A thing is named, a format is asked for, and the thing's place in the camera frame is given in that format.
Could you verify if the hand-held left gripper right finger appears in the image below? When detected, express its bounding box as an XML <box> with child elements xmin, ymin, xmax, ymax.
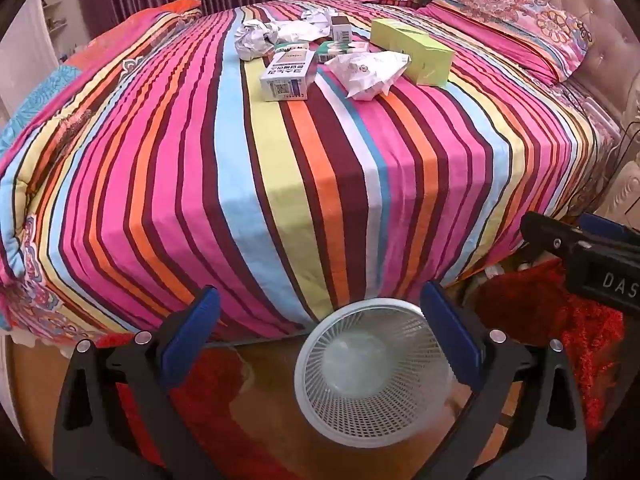
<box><xmin>420</xmin><ymin>280</ymin><xmax>589</xmax><ymax>480</ymax></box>

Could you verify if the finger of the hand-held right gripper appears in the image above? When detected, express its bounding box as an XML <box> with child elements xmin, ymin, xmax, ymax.
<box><xmin>520</xmin><ymin>211</ymin><xmax>595</xmax><ymax>267</ymax></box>
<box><xmin>579</xmin><ymin>212</ymin><xmax>640</xmax><ymax>245</ymax></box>

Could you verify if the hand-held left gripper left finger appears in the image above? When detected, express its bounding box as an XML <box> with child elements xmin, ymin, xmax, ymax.
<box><xmin>52</xmin><ymin>284</ymin><xmax>227</xmax><ymax>480</ymax></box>

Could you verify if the white mesh waste basket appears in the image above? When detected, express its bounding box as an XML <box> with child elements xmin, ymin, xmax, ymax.
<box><xmin>294</xmin><ymin>298</ymin><xmax>475</xmax><ymax>449</ymax></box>

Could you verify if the light green long box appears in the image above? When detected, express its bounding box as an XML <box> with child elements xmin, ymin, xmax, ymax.
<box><xmin>369</xmin><ymin>18</ymin><xmax>455</xmax><ymax>87</ymax></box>

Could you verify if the white plastic wrapper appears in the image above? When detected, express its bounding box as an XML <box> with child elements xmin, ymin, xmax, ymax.
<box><xmin>325</xmin><ymin>51</ymin><xmax>412</xmax><ymax>102</ymax></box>

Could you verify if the forest print tissue pack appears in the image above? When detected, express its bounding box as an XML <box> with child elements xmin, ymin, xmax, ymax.
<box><xmin>315</xmin><ymin>40</ymin><xmax>372</xmax><ymax>66</ymax></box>

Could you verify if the white box with black print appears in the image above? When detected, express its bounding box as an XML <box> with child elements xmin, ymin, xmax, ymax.
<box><xmin>259</xmin><ymin>49</ymin><xmax>319</xmax><ymax>103</ymax></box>

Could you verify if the white paper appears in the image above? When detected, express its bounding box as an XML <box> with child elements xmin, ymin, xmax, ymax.
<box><xmin>276</xmin><ymin>8</ymin><xmax>332</xmax><ymax>44</ymax></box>
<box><xmin>235</xmin><ymin>19</ymin><xmax>281</xmax><ymax>62</ymax></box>

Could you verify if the red shaggy rug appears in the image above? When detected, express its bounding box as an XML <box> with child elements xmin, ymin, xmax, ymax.
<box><xmin>112</xmin><ymin>259</ymin><xmax>627</xmax><ymax>480</ymax></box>

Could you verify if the colourful striped bed sheet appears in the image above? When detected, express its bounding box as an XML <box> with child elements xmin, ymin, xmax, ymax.
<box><xmin>0</xmin><ymin>0</ymin><xmax>622</xmax><ymax>347</ymax></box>

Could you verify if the floral patterned pillow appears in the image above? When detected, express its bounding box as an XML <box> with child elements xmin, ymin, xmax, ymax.
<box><xmin>417</xmin><ymin>0</ymin><xmax>597</xmax><ymax>86</ymax></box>

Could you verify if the beige tufted headboard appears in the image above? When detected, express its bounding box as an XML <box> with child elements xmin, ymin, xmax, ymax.
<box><xmin>460</xmin><ymin>0</ymin><xmax>640</xmax><ymax>128</ymax></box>

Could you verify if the brown and white box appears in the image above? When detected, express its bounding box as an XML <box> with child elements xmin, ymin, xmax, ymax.
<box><xmin>329</xmin><ymin>15</ymin><xmax>354</xmax><ymax>44</ymax></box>

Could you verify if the orange striped pillow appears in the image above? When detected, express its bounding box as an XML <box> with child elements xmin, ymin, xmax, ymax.
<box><xmin>0</xmin><ymin>0</ymin><xmax>204</xmax><ymax>147</ymax></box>

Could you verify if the white cabinet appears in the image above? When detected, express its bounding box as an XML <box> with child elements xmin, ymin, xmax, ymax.
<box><xmin>0</xmin><ymin>0</ymin><xmax>68</xmax><ymax>113</ymax></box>

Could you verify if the cream carved bed frame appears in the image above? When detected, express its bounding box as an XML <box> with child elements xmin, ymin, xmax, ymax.
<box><xmin>592</xmin><ymin>122</ymin><xmax>640</xmax><ymax>223</ymax></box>

